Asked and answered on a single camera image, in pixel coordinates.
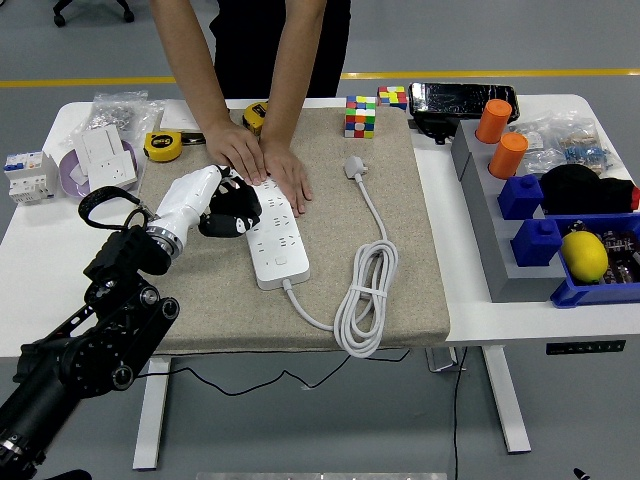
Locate black office chair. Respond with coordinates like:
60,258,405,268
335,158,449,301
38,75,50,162
52,0,136,29

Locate person's left hand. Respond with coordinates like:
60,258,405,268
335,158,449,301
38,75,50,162
260,137,314,218

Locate person's torso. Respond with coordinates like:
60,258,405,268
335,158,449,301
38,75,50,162
212,0,352,101

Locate small colourful puzzle cube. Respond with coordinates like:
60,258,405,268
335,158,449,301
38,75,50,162
377,85,409,112

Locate black hanging cable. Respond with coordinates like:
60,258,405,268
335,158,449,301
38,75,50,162
452,347,469,480

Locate blue block with stud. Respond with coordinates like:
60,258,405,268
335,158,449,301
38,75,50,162
497,173,545,221
510,218,565,268

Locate metal bracket under table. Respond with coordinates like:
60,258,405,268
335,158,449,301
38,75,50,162
425,347,469,374

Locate grey-brown mat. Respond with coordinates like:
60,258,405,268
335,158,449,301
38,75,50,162
132,106,451,357

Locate white circuit breaker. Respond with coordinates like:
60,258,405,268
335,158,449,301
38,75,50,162
3,150,60,205

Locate black glossy device with stand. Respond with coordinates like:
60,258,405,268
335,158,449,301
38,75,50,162
408,81,520,145

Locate black plug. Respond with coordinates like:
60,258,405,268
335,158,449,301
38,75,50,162
212,183,264,226

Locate black table control panel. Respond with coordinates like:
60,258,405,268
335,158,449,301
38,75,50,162
545,339,627,356

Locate person's right hand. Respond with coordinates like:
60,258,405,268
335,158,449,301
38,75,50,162
202,118,270,186

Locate blue plastic bin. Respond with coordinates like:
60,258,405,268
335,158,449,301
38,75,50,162
543,212,640,309

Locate grey stepped block holder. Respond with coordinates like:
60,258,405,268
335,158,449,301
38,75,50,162
450,119,569,304

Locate yellow tape measure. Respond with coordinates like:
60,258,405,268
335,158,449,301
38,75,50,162
242,100,271,135
143,130,184,164

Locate white cord plug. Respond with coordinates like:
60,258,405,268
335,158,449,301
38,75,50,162
343,154,369,180

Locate large colourful puzzle cube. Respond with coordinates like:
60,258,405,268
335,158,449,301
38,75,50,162
343,95,378,140

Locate orange cylinder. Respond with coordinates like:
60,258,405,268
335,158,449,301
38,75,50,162
474,98,513,145
488,132,530,180

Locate purple plate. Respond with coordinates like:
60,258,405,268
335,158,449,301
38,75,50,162
58,139,139,201

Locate white table leg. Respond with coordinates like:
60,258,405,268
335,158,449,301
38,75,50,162
132,357,172,472
482,346,531,455

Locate yellow lemon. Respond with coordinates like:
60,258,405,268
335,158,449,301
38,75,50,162
559,230,610,285

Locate clear bag of screws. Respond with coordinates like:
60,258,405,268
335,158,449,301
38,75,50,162
89,90,166,135

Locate clear bags of components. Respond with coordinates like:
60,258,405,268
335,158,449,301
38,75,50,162
509,110,624,176

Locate white wall socket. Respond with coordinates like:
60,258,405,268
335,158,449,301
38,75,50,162
85,149,139,191

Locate white power cord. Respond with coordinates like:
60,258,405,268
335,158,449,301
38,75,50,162
282,169,400,359

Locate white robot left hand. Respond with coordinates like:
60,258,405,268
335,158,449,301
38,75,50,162
151,163,264,242

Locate thin black cable wavy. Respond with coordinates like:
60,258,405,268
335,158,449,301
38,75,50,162
137,347,421,399

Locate white power strip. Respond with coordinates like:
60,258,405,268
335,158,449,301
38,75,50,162
244,177,311,290

